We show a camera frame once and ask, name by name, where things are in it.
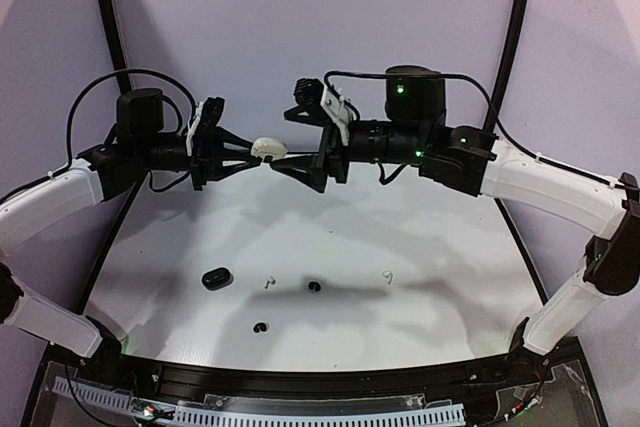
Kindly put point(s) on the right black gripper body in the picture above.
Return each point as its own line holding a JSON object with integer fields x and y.
{"x": 331, "y": 152}

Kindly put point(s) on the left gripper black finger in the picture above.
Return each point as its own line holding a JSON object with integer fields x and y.
{"x": 227, "y": 139}
{"x": 228, "y": 167}

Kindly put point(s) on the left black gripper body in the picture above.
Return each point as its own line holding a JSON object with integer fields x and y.
{"x": 208, "y": 152}

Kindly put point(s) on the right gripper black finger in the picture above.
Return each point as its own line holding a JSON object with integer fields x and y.
{"x": 307, "y": 115}
{"x": 302, "y": 168}

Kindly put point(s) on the white earbud charging case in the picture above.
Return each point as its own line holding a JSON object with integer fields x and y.
{"x": 268, "y": 149}

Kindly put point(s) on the white earbud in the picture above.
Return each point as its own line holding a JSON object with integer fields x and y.
{"x": 270, "y": 281}
{"x": 388, "y": 276}

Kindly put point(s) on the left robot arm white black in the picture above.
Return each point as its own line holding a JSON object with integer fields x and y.
{"x": 96, "y": 176}

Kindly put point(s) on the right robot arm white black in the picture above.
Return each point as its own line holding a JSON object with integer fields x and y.
{"x": 475, "y": 162}

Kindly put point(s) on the black earbud charging case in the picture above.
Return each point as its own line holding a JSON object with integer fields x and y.
{"x": 217, "y": 279}

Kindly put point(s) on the black earbud center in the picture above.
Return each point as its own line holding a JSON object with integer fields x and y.
{"x": 314, "y": 286}

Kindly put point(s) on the black earbud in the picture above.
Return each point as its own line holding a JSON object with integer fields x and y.
{"x": 260, "y": 327}
{"x": 314, "y": 286}

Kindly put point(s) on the black earbud front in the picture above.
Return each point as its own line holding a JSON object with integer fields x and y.
{"x": 260, "y": 327}

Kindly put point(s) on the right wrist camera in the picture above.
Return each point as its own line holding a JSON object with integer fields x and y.
{"x": 313, "y": 92}

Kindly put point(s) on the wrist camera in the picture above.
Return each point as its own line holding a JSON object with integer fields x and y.
{"x": 313, "y": 92}
{"x": 201, "y": 128}

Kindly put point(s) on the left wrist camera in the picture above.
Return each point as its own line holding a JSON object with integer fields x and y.
{"x": 201, "y": 128}

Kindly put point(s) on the left black frame post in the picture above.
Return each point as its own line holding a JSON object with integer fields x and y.
{"x": 112, "y": 34}

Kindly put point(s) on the black frame post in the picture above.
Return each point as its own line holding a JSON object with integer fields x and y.
{"x": 507, "y": 60}
{"x": 112, "y": 34}

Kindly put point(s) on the black front aluminium rail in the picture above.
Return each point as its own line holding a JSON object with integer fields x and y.
{"x": 190, "y": 382}

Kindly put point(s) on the right black frame post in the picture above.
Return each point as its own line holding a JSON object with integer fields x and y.
{"x": 507, "y": 60}

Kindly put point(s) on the white slotted cable duct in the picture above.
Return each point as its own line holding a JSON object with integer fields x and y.
{"x": 412, "y": 410}

